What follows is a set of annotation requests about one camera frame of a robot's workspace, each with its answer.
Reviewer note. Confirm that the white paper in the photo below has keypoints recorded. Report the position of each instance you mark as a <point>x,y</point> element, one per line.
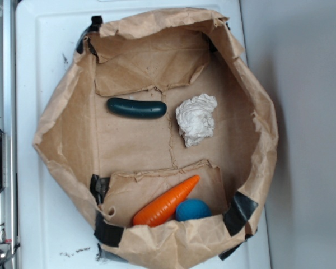
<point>195,119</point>

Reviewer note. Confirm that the dark green toy cucumber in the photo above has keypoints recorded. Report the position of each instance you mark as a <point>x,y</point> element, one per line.
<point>136,109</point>

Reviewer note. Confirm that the orange toy carrot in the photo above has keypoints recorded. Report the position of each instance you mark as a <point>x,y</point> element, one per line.
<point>163,207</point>

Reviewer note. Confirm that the aluminium frame rail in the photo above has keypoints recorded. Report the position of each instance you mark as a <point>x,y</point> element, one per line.
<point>9,238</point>

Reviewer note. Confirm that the blue toy ball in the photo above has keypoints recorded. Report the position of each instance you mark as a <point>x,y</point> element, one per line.
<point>191,209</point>

